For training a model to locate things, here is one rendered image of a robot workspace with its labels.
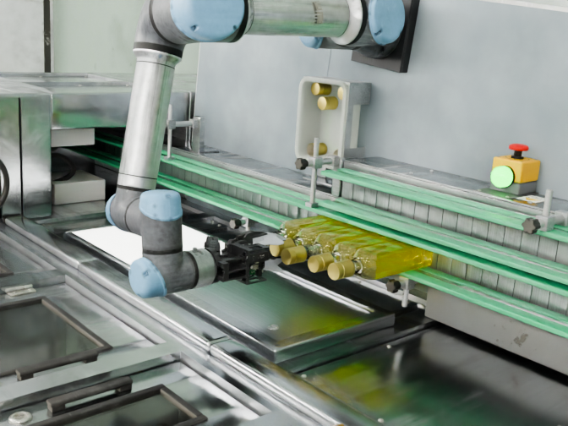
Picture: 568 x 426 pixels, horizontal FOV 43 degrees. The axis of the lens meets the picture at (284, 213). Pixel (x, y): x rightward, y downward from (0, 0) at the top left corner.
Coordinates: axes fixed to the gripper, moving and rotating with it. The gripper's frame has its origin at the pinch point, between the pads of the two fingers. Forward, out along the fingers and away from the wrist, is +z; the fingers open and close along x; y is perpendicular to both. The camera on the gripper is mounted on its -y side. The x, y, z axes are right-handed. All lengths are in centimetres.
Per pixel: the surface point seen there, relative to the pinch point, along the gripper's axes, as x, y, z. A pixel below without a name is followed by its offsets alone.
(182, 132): 10, -99, 41
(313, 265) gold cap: -0.5, 11.8, -0.5
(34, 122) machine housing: 15, -95, -13
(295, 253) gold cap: 1.0, 7.4, -1.5
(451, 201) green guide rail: 13.3, 26.3, 23.7
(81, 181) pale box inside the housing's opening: -6, -108, 8
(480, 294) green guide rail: -3.7, 36.0, 23.0
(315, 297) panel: -12.5, 2.6, 10.0
